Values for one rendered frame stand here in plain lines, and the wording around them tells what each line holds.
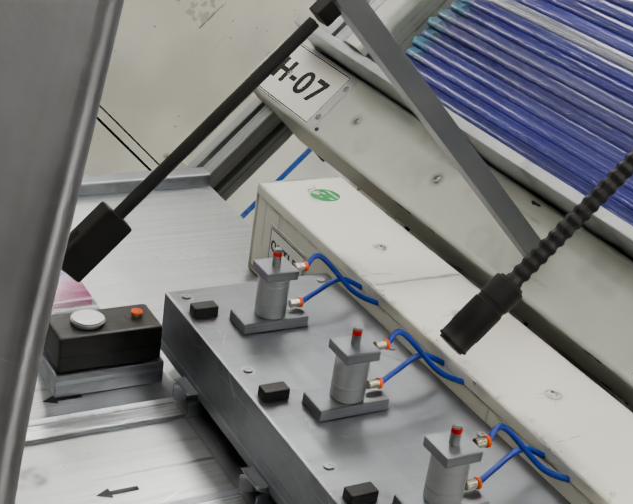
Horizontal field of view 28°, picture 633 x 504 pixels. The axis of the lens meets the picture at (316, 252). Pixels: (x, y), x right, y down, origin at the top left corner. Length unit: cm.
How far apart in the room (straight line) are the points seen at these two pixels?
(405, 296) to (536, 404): 15
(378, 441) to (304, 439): 5
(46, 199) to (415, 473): 54
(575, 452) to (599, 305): 15
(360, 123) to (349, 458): 44
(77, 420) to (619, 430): 35
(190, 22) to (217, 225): 93
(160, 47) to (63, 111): 181
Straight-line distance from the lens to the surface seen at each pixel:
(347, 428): 78
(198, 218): 117
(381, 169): 107
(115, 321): 89
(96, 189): 120
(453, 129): 82
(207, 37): 207
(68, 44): 24
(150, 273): 106
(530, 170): 93
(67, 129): 23
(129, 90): 205
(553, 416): 80
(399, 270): 94
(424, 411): 81
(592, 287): 89
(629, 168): 66
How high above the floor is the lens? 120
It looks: 2 degrees up
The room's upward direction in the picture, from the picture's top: 45 degrees clockwise
